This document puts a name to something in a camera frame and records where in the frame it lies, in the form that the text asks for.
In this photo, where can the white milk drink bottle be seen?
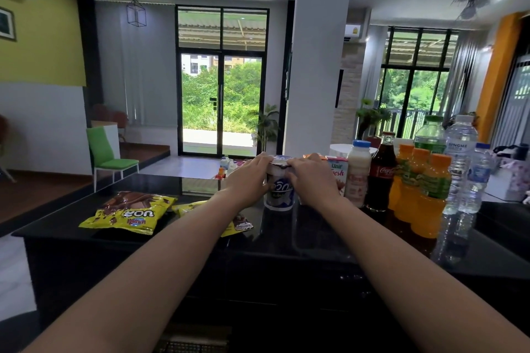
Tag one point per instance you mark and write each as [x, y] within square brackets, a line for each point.
[357, 172]

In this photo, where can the small clear water bottle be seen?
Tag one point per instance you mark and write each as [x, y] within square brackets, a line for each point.
[476, 179]

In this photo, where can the white square pillar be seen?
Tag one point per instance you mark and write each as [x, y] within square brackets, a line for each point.
[319, 55]

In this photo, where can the person's right fingers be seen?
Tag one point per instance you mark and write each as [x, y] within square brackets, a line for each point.
[298, 166]

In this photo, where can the green capped soda bottle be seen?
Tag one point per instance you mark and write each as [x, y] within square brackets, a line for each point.
[430, 137]

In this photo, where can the white and blue yogurt cup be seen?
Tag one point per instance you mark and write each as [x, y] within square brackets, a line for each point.
[279, 193]

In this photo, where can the orange juice bottle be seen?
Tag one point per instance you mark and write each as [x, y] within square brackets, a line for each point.
[398, 177]
[430, 199]
[409, 185]

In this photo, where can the white juice carton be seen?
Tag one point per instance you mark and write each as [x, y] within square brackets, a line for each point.
[338, 172]

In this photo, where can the framed wall picture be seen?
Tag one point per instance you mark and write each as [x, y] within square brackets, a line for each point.
[7, 24]

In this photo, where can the person's right hand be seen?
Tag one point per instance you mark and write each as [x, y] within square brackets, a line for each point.
[312, 181]

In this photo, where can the large clear water bottle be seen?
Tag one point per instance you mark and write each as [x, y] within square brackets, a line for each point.
[458, 158]

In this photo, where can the potted leafy plant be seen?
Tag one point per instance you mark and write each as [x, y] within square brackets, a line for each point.
[370, 117]

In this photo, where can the small bottles on floor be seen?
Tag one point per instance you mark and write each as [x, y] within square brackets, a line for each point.
[227, 166]

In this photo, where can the person's left hand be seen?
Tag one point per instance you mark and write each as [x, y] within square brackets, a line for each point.
[248, 183]

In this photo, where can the person's right forearm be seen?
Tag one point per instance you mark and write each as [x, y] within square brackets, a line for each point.
[418, 282]

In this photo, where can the person's left fingers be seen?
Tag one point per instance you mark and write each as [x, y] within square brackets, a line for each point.
[265, 164]

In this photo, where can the yellow chocolate snack bag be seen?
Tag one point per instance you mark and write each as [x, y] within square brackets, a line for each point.
[232, 222]
[129, 211]

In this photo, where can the round white table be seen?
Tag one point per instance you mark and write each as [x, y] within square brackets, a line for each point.
[348, 150]

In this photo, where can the potted green plant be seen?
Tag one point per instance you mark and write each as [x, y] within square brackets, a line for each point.
[265, 127]

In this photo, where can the black framed glass door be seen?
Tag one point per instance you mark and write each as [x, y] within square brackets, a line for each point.
[221, 84]

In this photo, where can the white floral box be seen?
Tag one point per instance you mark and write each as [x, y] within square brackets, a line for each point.
[508, 179]

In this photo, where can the dark cola glass bottle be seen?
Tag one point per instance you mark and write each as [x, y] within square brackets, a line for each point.
[381, 172]

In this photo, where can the person's left forearm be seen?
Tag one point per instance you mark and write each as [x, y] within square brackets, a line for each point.
[136, 282]

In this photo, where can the green chair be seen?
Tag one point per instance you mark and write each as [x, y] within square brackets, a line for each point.
[105, 156]

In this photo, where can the grey vertical blinds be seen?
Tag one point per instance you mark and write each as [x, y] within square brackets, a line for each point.
[138, 63]

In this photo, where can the black framed window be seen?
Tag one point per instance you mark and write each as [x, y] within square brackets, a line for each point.
[414, 79]

